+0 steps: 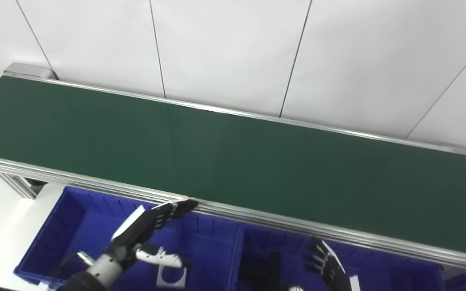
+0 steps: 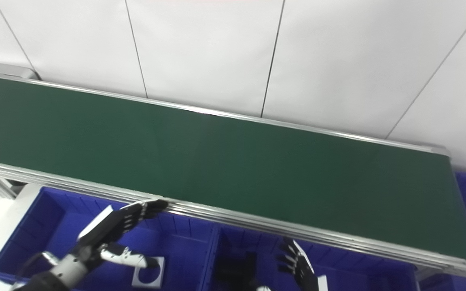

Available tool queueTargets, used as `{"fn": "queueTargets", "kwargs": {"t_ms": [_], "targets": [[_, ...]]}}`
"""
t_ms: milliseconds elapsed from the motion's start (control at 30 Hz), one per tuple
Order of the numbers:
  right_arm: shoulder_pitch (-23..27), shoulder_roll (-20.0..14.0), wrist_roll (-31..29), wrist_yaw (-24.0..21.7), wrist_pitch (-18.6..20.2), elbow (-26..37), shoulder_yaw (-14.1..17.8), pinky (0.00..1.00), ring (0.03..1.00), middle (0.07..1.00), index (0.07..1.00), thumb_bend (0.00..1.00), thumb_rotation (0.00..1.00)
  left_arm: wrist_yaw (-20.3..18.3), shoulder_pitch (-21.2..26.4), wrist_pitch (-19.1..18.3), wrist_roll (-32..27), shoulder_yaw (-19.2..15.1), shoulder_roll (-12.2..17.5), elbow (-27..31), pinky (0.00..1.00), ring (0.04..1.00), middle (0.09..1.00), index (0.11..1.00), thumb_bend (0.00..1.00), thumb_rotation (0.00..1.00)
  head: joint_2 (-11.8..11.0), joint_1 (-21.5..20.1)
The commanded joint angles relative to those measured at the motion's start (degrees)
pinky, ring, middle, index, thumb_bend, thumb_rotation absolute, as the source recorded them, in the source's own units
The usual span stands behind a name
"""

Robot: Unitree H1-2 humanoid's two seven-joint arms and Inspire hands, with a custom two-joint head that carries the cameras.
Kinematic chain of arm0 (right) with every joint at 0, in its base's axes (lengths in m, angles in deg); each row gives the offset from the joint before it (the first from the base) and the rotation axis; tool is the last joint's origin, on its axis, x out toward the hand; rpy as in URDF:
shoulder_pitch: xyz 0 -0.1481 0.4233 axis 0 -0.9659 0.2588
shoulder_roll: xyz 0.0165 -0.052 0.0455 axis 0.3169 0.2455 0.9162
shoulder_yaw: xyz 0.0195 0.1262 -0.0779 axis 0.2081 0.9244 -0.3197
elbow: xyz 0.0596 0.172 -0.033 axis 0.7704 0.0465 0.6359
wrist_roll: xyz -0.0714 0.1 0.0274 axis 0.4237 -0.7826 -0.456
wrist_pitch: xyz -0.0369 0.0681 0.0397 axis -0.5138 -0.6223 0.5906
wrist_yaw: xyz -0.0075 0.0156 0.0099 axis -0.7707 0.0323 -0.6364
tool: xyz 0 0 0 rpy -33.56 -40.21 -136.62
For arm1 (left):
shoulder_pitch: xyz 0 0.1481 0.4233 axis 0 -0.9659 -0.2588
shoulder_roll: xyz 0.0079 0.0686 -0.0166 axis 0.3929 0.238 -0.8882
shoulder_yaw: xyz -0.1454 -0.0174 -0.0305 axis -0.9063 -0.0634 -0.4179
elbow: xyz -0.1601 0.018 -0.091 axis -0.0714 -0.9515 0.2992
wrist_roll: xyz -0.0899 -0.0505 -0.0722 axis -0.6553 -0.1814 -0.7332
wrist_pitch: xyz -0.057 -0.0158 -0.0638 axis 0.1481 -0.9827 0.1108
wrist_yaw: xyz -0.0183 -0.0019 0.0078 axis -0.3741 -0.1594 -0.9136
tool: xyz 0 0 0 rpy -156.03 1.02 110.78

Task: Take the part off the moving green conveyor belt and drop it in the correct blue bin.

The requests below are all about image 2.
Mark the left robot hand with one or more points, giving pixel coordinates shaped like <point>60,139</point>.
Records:
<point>103,234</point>

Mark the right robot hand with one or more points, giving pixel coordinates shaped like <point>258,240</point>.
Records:
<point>306,275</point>

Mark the green conveyor belt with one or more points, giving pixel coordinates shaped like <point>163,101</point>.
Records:
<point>233,165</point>
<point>257,226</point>

